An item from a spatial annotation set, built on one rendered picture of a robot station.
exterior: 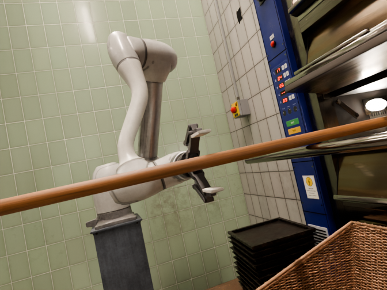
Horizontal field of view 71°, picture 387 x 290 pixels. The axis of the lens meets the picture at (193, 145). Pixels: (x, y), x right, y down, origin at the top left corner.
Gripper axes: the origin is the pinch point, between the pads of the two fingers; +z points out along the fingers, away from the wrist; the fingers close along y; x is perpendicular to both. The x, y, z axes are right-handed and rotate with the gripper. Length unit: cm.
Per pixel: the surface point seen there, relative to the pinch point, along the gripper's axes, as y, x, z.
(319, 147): 2.2, -25.6, 5.6
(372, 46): -20, -48, 7
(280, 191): 25, -63, -74
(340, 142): 2.0, -25.7, 11.6
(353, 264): 49, -56, -26
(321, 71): -21, -48, -12
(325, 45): -33, -63, -21
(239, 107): -27, -57, -87
